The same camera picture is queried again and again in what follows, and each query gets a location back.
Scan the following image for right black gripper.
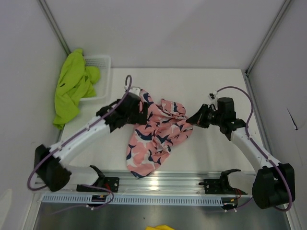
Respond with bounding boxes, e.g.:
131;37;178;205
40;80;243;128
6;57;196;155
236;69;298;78
186;104;223;129

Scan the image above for pink shark print shorts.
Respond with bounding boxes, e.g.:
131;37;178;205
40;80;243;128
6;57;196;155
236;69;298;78
126;90;193;179

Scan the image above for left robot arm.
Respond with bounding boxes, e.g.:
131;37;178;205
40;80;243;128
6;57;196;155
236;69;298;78
34;93;149;192

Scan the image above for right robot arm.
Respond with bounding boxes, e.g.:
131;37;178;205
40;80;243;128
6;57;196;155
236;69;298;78
187;97;295;209

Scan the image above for lime green shorts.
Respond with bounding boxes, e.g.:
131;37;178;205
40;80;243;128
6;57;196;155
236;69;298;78
53;48;100;130

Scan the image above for white perforated plastic basket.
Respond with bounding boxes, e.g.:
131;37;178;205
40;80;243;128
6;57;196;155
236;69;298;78
80;55;111;105

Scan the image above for yellow cloth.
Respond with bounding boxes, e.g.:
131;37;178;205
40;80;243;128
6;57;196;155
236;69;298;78
145;225;175;230

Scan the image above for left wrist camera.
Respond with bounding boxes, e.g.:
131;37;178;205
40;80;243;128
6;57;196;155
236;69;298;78
129;86;141;96

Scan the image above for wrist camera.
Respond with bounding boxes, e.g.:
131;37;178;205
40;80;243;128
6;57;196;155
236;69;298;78
129;86;141;96
208;91;218;100

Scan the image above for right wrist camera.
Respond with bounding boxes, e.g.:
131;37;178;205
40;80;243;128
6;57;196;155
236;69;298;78
208;91;218;100

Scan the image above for right aluminium frame post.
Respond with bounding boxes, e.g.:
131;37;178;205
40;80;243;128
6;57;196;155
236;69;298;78
244;0;294;77

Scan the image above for aluminium frame post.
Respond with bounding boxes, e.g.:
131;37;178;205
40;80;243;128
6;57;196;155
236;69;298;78
244;0;294;77
37;0;71;56

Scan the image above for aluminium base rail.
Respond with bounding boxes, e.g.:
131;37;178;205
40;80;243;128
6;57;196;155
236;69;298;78
35;170;255;194

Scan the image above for slotted cable duct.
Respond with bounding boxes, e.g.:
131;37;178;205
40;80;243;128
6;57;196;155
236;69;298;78
42;194;236;207

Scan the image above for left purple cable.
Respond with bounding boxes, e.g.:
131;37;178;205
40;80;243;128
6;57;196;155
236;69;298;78
26;75;134;211

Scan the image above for left aluminium frame post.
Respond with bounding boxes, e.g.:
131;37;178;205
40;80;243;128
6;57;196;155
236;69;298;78
37;0;71;56

